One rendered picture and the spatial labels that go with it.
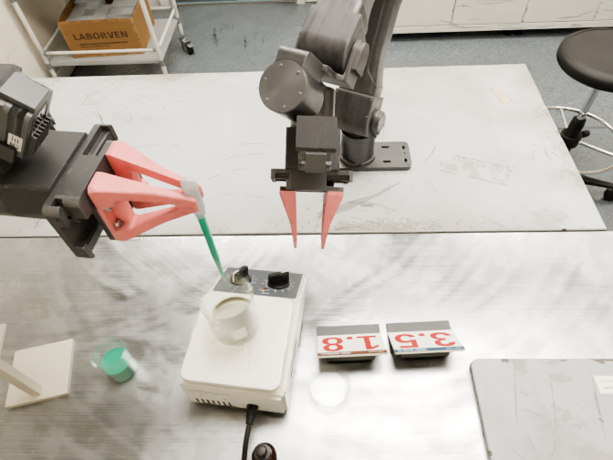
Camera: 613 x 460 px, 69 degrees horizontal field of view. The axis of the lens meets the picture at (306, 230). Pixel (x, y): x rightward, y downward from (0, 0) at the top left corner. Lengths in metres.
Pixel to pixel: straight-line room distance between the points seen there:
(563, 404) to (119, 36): 2.54
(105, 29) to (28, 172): 2.36
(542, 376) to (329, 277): 0.32
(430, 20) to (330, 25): 2.43
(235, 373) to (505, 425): 0.33
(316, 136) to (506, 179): 0.49
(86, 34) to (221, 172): 2.00
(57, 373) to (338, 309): 0.40
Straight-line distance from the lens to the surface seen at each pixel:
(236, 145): 0.92
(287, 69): 0.51
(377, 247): 0.74
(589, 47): 1.88
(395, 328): 0.67
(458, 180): 0.86
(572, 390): 0.69
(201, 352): 0.58
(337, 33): 0.59
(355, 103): 0.75
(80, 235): 0.42
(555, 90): 2.85
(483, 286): 0.73
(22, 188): 0.40
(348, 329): 0.66
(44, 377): 0.74
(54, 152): 0.42
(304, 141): 0.48
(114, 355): 0.68
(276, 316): 0.58
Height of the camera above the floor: 1.50
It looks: 52 degrees down
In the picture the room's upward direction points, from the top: 4 degrees counter-clockwise
